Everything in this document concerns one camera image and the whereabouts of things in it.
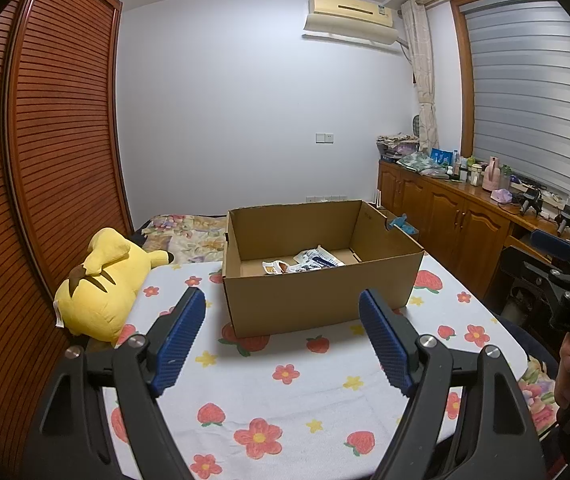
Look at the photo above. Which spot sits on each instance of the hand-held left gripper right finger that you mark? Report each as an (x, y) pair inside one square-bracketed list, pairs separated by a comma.
[(385, 345)]

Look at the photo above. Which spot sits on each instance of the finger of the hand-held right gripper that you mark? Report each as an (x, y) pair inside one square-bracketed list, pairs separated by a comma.
[(535, 265), (552, 245)]

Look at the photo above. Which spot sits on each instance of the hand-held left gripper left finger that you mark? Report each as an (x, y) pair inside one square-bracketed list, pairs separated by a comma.
[(177, 345)]

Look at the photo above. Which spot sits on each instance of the brown cardboard box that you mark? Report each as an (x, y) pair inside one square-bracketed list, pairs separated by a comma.
[(315, 300)]

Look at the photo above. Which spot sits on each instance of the white blue snack packet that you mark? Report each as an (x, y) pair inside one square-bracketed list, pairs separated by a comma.
[(317, 259)]

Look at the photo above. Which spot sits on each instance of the silver orange snack packet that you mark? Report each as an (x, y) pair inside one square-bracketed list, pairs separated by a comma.
[(276, 267)]

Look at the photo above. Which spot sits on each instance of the dark blue bed cover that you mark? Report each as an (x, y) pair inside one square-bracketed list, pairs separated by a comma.
[(525, 342)]

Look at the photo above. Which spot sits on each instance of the purple cloth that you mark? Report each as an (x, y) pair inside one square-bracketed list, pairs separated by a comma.
[(502, 196)]

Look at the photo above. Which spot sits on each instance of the strawberry printed blanket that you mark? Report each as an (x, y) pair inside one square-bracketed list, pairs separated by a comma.
[(315, 390)]

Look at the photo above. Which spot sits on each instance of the pink thermos bottle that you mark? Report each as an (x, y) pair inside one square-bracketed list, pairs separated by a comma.
[(491, 175)]

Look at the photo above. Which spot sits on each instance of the yellow plush toy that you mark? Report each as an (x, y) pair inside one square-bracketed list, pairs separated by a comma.
[(100, 290)]

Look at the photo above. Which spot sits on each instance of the wooden sideboard cabinet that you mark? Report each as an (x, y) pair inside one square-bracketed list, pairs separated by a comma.
[(445, 220)]

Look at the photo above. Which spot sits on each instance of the floral bed sheet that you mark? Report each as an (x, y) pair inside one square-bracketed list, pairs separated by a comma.
[(185, 237)]

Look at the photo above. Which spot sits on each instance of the group of small bottles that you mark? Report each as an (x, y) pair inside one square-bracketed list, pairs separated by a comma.
[(465, 170)]

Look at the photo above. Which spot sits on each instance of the teal plastic bag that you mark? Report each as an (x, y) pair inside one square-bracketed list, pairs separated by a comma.
[(402, 224)]

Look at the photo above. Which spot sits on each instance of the blue box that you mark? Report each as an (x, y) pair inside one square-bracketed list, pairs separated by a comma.
[(441, 156)]

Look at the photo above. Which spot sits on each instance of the grey window blind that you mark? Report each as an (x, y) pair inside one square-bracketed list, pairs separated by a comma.
[(530, 100)]

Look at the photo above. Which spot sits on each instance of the green patterned cloth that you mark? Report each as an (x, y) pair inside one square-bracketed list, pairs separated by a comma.
[(420, 165)]

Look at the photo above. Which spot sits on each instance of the small desk fan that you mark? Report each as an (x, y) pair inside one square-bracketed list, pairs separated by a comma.
[(416, 127)]

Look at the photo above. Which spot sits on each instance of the floral fabric pile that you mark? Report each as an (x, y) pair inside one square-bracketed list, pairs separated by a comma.
[(395, 145)]

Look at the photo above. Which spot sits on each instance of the patterned curtain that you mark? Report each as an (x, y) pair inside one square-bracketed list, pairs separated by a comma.
[(425, 75)]

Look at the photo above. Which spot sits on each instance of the wooden louvered wardrobe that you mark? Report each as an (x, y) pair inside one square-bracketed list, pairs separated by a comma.
[(55, 135)]

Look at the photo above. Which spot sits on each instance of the beige air conditioner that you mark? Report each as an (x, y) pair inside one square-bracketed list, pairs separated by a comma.
[(350, 17)]

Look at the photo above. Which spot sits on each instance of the white wall socket row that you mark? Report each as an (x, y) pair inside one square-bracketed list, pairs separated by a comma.
[(326, 198)]

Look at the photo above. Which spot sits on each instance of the wooden window frame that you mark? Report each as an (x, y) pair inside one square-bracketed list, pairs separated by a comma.
[(462, 85)]

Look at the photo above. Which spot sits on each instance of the white wall switch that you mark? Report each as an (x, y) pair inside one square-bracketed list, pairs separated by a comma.
[(324, 137)]

